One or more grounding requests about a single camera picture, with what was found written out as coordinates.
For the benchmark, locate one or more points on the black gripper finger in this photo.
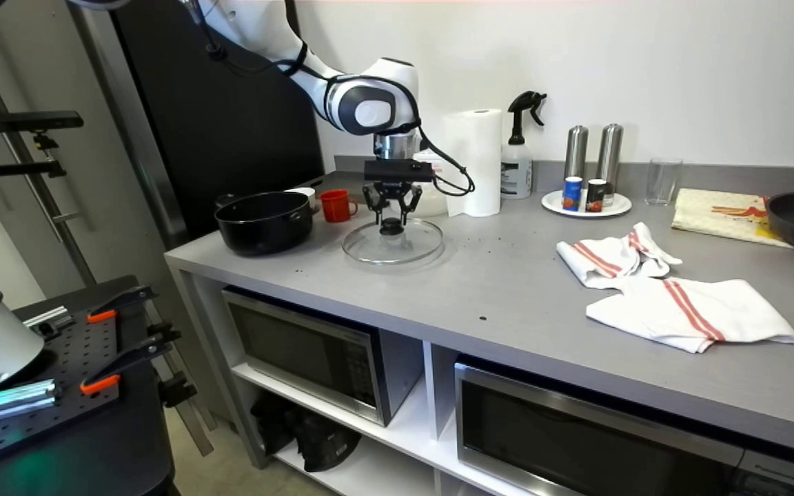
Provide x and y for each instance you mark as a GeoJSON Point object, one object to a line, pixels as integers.
{"type": "Point", "coordinates": [410, 206]}
{"type": "Point", "coordinates": [376, 206]}

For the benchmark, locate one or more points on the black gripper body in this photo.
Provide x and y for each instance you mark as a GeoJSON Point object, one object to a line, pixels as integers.
{"type": "Point", "coordinates": [399, 173]}

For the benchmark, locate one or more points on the glass pot lid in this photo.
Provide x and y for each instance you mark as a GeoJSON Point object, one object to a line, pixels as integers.
{"type": "Point", "coordinates": [392, 247]}

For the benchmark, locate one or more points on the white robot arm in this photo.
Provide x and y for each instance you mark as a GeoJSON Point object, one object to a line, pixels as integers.
{"type": "Point", "coordinates": [364, 102]}

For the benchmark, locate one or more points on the black cooking pot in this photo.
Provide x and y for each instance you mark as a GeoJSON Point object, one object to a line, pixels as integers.
{"type": "Point", "coordinates": [262, 225]}

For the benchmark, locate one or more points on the clear plastic container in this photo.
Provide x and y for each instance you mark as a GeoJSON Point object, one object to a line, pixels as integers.
{"type": "Point", "coordinates": [434, 206]}

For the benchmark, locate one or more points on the red mug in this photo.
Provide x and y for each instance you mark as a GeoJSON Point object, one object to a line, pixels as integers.
{"type": "Point", "coordinates": [334, 206]}

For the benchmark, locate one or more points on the white paper towel roll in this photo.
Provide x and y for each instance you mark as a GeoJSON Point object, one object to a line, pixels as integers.
{"type": "Point", "coordinates": [478, 164]}

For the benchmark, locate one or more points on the spray bottle black trigger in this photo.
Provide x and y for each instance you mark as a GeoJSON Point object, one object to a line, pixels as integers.
{"type": "Point", "coordinates": [516, 164]}

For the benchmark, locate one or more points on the grey counter white shelf cabinet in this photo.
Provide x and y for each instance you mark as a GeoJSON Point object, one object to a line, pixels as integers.
{"type": "Point", "coordinates": [509, 286]}

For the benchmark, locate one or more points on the small steel microwave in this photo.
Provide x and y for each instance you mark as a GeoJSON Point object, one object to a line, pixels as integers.
{"type": "Point", "coordinates": [309, 352]}

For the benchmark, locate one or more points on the small blue can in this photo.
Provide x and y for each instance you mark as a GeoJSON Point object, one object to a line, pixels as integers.
{"type": "Point", "coordinates": [571, 193]}

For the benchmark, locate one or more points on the steel shaker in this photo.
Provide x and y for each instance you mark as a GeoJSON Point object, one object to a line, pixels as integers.
{"type": "Point", "coordinates": [578, 153]}
{"type": "Point", "coordinates": [611, 153]}

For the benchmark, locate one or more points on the small dark red can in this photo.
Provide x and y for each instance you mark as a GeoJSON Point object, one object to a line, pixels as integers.
{"type": "Point", "coordinates": [597, 197]}

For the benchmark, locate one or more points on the white round plate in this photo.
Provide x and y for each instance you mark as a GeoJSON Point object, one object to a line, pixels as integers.
{"type": "Point", "coordinates": [614, 207]}

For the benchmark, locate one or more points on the crumpled red striped towel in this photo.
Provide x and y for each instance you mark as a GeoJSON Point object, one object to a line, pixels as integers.
{"type": "Point", "coordinates": [614, 255]}

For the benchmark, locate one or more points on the black bag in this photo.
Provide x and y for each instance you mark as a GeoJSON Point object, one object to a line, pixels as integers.
{"type": "Point", "coordinates": [309, 437]}

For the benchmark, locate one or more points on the clear drinking glass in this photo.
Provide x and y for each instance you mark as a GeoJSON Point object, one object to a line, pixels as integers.
{"type": "Point", "coordinates": [662, 182]}

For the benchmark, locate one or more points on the black clamp orange tip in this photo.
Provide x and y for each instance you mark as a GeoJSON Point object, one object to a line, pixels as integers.
{"type": "Point", "coordinates": [121, 302]}
{"type": "Point", "coordinates": [124, 359]}

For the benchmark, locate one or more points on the flat red striped towel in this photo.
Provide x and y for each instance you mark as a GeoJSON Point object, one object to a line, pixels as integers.
{"type": "Point", "coordinates": [689, 314]}

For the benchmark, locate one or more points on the large steel microwave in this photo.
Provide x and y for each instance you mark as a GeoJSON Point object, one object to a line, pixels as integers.
{"type": "Point", "coordinates": [600, 444]}

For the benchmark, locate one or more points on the small silver metal block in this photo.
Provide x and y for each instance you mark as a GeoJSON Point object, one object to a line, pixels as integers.
{"type": "Point", "coordinates": [48, 321]}

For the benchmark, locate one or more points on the black perforated work table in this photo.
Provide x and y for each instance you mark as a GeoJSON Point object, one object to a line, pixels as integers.
{"type": "Point", "coordinates": [76, 404]}

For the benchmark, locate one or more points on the teal light bar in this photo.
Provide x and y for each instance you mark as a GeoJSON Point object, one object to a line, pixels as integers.
{"type": "Point", "coordinates": [6, 400]}

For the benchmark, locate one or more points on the grey metal rail frame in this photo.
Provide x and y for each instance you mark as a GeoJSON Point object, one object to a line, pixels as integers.
{"type": "Point", "coordinates": [25, 155]}

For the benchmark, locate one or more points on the black camera bar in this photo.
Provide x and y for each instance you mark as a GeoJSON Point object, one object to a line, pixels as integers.
{"type": "Point", "coordinates": [32, 122]}

